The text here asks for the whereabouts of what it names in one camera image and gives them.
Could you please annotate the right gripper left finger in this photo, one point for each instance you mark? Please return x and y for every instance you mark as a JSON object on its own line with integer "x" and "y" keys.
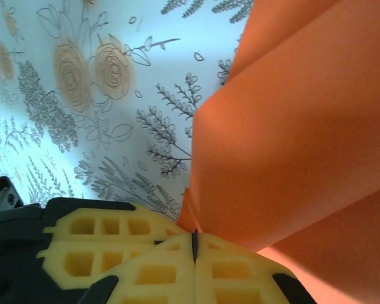
{"x": 183, "y": 285}

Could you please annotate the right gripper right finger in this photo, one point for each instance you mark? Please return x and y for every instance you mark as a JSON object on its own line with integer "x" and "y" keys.
{"x": 206, "y": 285}

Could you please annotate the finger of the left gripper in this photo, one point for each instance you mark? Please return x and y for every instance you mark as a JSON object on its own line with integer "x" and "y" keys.
{"x": 55, "y": 263}
{"x": 95, "y": 236}

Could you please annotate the orange square paper sheet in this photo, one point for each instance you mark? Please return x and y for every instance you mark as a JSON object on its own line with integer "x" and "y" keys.
{"x": 288, "y": 126}

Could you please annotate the floral patterned table cover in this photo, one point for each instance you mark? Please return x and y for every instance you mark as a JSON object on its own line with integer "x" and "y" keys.
{"x": 82, "y": 142}

